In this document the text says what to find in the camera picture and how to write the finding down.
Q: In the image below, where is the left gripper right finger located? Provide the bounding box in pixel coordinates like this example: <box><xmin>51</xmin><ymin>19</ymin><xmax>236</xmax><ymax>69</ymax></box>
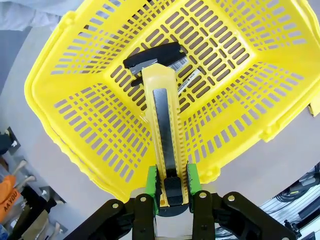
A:
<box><xmin>187</xmin><ymin>163</ymin><xmax>297</xmax><ymax>240</ymax></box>

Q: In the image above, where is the orange printed bag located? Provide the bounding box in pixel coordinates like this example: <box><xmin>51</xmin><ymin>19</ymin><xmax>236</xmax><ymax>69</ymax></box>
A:
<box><xmin>0</xmin><ymin>174</ymin><xmax>21</xmax><ymax>221</ymax></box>

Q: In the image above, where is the yellow plastic shopping basket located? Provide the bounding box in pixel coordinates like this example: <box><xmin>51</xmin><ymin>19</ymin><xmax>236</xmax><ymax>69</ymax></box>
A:
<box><xmin>24</xmin><ymin>0</ymin><xmax>320</xmax><ymax>204</ymax></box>

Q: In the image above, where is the yellow utility knife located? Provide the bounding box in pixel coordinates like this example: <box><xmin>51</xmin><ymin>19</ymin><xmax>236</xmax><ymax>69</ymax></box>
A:
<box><xmin>141</xmin><ymin>63</ymin><xmax>190</xmax><ymax>208</ymax></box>

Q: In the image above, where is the black stapler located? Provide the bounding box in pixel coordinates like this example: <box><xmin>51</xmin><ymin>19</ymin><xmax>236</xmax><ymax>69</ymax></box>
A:
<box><xmin>122</xmin><ymin>41</ymin><xmax>189</xmax><ymax>75</ymax></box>

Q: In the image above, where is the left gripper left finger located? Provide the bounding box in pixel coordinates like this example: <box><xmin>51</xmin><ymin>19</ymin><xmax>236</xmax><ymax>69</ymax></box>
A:
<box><xmin>86</xmin><ymin>164</ymin><xmax>159</xmax><ymax>240</ymax></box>

